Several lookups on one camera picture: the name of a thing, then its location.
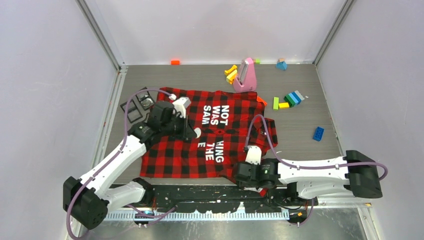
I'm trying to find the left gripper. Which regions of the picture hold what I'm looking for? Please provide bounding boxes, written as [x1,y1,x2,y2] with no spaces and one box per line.
[161,112,197,141]

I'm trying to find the red black plaid shirt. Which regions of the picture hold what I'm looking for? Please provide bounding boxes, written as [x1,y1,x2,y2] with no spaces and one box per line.
[139,87,278,179]

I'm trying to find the black display box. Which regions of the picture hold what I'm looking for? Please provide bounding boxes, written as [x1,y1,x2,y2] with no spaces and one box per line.
[127,100,143,124]
[134,87,155,112]

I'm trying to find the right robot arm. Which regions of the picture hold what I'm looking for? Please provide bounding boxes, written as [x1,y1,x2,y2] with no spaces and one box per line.
[232,149,388,205]

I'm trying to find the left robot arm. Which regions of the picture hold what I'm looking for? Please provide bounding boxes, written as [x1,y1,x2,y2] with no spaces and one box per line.
[62,97,201,230]

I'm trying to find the yellow toy blocks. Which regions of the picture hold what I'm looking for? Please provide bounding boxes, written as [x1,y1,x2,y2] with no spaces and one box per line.
[224,65,238,85]

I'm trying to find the orange red brick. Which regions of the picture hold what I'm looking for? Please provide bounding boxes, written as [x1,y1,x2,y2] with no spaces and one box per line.
[256,96,268,107]

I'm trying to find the pink metronome box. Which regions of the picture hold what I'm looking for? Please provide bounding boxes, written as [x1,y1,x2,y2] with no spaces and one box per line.
[232,57,257,93]

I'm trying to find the blue lego brick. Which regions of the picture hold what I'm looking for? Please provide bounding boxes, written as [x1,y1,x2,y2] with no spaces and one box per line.
[312,126,325,142]

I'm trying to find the stacked colourful bricks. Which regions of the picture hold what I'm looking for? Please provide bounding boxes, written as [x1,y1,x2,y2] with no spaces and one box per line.
[284,90,305,108]

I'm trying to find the blue wooden block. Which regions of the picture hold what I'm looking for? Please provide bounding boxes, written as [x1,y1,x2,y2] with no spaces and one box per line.
[275,58,288,71]

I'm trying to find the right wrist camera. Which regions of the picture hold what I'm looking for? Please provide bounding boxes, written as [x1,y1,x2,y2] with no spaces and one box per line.
[245,145,262,165]

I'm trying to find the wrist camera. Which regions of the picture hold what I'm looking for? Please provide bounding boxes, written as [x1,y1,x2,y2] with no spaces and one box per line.
[172,97,191,119]
[245,145,262,165]

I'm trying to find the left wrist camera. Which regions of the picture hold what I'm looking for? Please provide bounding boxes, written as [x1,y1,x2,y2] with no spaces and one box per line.
[172,97,191,119]

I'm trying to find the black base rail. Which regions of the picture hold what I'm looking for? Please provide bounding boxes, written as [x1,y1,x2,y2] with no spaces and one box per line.
[120,184,319,215]

